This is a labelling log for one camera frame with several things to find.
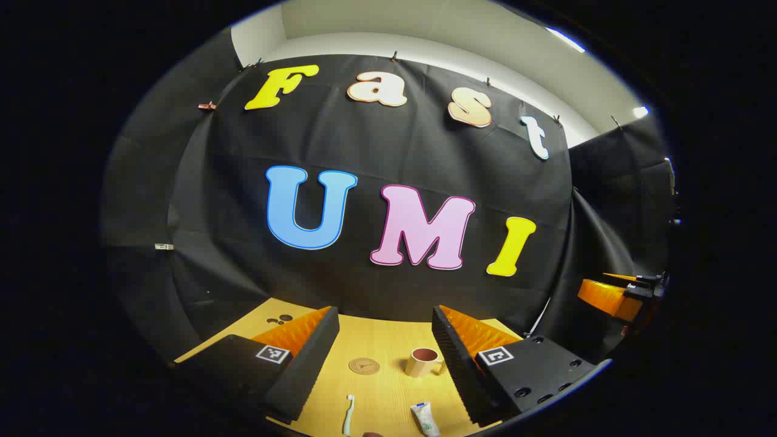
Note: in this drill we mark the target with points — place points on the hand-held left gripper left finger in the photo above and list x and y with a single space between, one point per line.
303 370

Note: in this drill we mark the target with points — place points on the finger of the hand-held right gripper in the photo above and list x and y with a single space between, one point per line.
607 297
620 277

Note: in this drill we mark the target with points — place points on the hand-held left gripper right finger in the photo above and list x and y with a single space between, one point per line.
458 370

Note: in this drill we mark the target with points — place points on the beige cup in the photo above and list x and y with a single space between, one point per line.
419 366

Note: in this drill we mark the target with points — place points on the white toothpaste tube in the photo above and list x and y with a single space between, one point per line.
426 420

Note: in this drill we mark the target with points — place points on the round brown coaster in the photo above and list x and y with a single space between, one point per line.
364 366

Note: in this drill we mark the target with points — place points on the pale green toothbrush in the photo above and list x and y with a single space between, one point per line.
348 416

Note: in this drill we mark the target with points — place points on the wooden desktop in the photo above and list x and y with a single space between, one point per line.
382 337

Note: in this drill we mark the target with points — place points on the ceiling light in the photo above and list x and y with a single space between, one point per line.
640 112
564 39

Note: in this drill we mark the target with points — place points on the black backdrop cloth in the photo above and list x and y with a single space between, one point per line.
230 212

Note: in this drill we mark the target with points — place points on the copper clip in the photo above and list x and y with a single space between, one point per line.
207 106

